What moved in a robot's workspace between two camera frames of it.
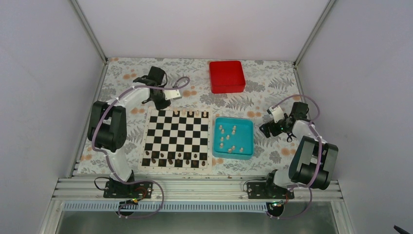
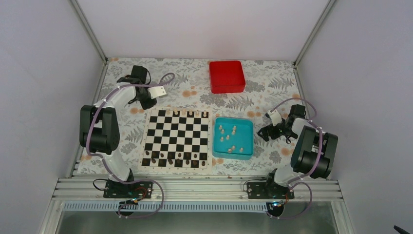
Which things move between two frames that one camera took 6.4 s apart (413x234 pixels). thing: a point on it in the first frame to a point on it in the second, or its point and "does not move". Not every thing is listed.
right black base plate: x=256 y=190 does not move
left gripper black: x=159 y=106 to x=144 y=106
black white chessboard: x=178 y=140 does not move
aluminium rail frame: x=195 y=189 does not move
